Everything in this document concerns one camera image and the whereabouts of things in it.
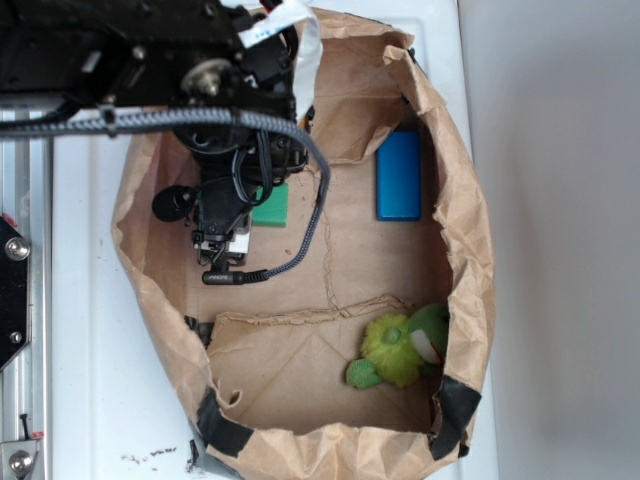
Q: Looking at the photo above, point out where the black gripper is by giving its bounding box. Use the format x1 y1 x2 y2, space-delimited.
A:
152 130 307 235

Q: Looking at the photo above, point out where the green wooden block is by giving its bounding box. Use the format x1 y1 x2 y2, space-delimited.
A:
252 183 289 228

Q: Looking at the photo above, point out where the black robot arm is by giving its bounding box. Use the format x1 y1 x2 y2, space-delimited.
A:
1 1 317 243

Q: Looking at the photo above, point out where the blue wooden block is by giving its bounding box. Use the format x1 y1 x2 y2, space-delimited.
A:
376 131 422 221

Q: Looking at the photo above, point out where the brown paper bag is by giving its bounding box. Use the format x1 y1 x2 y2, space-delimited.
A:
112 9 496 479

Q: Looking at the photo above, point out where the green plush toy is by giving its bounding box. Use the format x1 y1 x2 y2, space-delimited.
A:
345 304 450 389

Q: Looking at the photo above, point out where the grey braided cable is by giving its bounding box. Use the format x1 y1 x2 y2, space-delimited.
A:
0 106 332 287

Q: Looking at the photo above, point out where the white ribbon cable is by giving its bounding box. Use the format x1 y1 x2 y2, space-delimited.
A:
230 0 323 124

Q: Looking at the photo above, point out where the black metal bracket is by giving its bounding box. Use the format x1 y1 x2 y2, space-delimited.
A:
0 214 31 371

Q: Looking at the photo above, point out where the aluminium frame rail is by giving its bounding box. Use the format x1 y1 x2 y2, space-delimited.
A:
1 140 52 479

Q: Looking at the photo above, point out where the silver corner bracket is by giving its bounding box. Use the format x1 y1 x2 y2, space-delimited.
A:
1 413 45 480

